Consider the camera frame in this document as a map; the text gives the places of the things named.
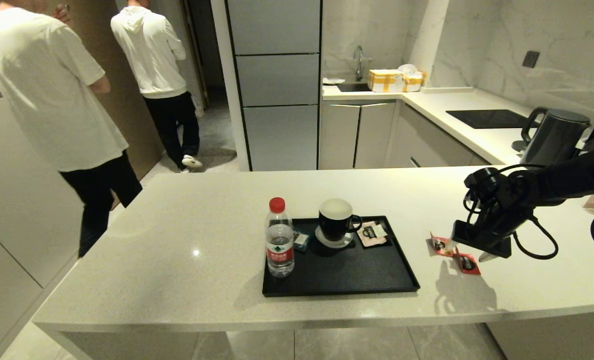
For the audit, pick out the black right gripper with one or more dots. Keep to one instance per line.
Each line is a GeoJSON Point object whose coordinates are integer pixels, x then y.
{"type": "Point", "coordinates": [482, 237]}

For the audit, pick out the small red Nescafe sachet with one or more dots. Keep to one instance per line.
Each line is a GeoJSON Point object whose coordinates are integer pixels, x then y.
{"type": "Point", "coordinates": [468, 265]}

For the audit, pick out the large red Nescafe sachet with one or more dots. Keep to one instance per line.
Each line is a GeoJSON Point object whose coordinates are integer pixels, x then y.
{"type": "Point", "coordinates": [441, 245]}

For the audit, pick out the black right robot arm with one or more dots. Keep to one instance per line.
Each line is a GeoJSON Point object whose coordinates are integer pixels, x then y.
{"type": "Point", "coordinates": [567, 180]}

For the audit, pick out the pink tea sachet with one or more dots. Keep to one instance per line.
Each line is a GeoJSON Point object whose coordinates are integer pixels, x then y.
{"type": "Point", "coordinates": [372, 234]}

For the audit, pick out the black electric kettle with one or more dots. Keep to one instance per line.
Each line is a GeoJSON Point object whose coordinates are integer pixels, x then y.
{"type": "Point", "coordinates": [557, 132]}

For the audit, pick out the dark green tea sachet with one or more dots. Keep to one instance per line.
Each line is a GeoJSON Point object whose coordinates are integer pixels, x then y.
{"type": "Point", "coordinates": [301, 241]}

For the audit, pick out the black induction cooktop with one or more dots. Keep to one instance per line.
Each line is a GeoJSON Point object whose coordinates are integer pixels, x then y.
{"type": "Point", "coordinates": [487, 119]}

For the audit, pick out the black rectangular serving tray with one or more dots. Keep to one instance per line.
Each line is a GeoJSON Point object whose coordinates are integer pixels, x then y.
{"type": "Point", "coordinates": [337, 272]}

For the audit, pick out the white round coaster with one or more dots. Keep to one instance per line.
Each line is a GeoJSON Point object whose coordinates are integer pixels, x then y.
{"type": "Point", "coordinates": [334, 244]}

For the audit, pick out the black mug white inside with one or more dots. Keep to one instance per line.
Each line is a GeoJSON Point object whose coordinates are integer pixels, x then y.
{"type": "Point", "coordinates": [334, 225]}

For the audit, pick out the grey lower kitchen cabinets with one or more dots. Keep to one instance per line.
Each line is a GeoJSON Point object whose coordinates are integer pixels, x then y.
{"type": "Point", "coordinates": [357, 135]}

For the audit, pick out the small white box yellow tape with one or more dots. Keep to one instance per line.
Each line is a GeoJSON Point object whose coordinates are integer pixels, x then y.
{"type": "Point", "coordinates": [412, 82]}

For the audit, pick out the large white box yellow tape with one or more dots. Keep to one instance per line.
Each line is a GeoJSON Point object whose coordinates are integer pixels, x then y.
{"type": "Point", "coordinates": [384, 81]}

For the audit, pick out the white crumpled plastic wrap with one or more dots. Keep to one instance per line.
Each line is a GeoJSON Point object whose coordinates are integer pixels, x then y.
{"type": "Point", "coordinates": [407, 68]}

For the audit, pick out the dark kitchen sink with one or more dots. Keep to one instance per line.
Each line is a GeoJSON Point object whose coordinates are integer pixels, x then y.
{"type": "Point", "coordinates": [353, 87]}

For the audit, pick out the white cloth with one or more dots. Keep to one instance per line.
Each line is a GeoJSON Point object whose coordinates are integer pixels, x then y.
{"type": "Point", "coordinates": [332, 80]}

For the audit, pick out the chrome sink faucet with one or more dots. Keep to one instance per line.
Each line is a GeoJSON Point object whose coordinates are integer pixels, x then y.
{"type": "Point", "coordinates": [358, 60]}

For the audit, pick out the grey tall refrigerator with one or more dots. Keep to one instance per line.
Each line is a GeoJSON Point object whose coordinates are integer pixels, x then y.
{"type": "Point", "coordinates": [277, 80]}

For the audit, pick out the brown wooden door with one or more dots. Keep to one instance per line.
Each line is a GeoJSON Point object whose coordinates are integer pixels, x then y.
{"type": "Point", "coordinates": [127, 130]}

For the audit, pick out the person in white hoodie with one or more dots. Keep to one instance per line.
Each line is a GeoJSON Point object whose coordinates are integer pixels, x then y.
{"type": "Point", "coordinates": [149, 55]}

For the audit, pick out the beige tall side cabinet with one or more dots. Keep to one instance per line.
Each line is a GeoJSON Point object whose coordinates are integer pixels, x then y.
{"type": "Point", "coordinates": [17, 225]}

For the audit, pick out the person in white t-shirt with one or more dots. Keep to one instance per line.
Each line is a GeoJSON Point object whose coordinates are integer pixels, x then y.
{"type": "Point", "coordinates": [42, 90]}

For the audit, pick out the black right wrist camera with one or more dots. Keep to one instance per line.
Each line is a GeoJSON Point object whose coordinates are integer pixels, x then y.
{"type": "Point", "coordinates": [481, 180]}

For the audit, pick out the grey wall socket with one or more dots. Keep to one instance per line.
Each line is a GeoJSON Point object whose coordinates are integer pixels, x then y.
{"type": "Point", "coordinates": [529, 59]}

